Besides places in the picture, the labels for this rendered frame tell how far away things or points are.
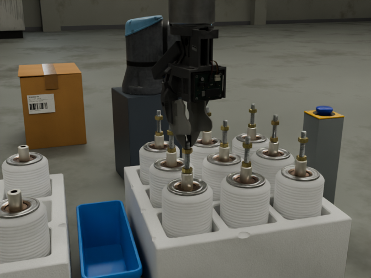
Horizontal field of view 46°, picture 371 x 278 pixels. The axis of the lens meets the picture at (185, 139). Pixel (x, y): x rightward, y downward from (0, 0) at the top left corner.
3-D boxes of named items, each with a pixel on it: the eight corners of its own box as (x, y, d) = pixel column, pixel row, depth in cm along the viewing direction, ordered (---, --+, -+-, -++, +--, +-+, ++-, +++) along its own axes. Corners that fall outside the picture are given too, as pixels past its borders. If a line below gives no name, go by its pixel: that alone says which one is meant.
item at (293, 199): (324, 262, 89) (333, 182, 83) (279, 267, 87) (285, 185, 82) (305, 238, 98) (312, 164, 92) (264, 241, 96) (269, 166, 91)
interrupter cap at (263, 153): (279, 164, 93) (279, 161, 92) (249, 155, 98) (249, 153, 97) (296, 155, 98) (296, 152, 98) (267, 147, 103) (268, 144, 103)
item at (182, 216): (153, 269, 87) (150, 187, 81) (187, 251, 93) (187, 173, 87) (186, 292, 80) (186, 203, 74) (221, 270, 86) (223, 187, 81)
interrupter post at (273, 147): (274, 158, 96) (275, 144, 95) (265, 155, 98) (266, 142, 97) (280, 155, 98) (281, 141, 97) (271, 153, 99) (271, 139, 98)
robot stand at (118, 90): (115, 170, 154) (111, 87, 145) (162, 162, 161) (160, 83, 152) (131, 190, 139) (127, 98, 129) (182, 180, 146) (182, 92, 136)
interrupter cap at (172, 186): (158, 188, 81) (158, 185, 81) (187, 177, 86) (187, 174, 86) (186, 201, 76) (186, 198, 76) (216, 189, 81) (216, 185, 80)
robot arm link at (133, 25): (127, 57, 143) (126, 14, 139) (168, 57, 143) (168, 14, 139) (123, 62, 132) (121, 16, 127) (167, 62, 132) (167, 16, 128)
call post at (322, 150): (293, 221, 119) (303, 112, 110) (316, 218, 121) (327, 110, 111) (307, 234, 113) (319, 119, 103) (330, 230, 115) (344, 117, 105)
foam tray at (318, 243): (126, 229, 115) (123, 166, 110) (260, 210, 125) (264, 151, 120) (158, 333, 80) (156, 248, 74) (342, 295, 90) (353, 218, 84)
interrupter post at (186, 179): (178, 188, 81) (178, 172, 80) (187, 185, 82) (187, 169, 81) (186, 192, 79) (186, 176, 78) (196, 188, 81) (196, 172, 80)
